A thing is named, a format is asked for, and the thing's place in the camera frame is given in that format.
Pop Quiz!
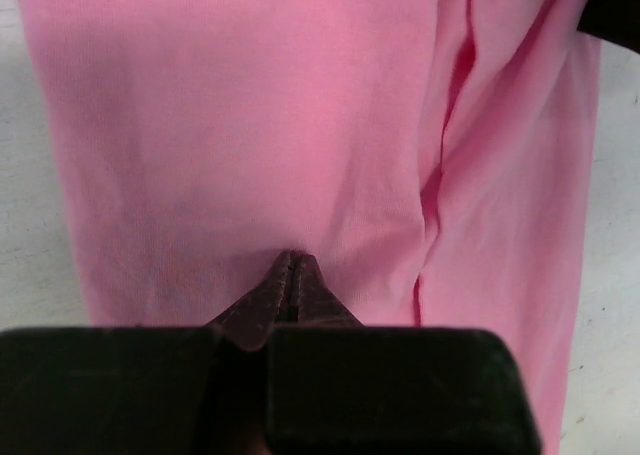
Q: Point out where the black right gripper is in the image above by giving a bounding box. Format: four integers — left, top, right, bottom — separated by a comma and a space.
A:
578, 0, 640, 54

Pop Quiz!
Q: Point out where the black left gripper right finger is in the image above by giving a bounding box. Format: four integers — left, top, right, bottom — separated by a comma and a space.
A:
275, 252, 362, 327

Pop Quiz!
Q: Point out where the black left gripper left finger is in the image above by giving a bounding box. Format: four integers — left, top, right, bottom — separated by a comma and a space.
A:
207, 251, 294, 454

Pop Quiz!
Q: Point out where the pink t shirt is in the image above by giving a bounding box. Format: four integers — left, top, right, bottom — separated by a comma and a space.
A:
18, 0, 600, 454

